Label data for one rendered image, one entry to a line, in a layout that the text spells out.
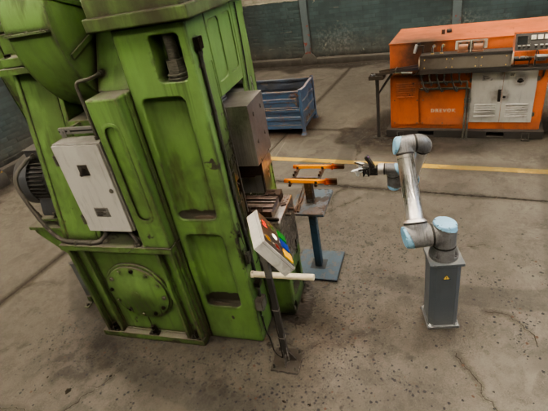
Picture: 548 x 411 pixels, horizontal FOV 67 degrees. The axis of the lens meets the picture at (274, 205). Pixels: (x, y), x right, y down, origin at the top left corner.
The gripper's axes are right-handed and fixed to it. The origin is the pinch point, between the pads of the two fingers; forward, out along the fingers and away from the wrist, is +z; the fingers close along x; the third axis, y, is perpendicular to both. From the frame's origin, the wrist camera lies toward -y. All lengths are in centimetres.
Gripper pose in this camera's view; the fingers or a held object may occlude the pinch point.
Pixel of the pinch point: (351, 166)
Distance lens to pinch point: 339.4
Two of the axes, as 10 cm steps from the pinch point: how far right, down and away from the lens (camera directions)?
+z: -9.4, -0.3, 3.5
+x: 3.1, -5.4, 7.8
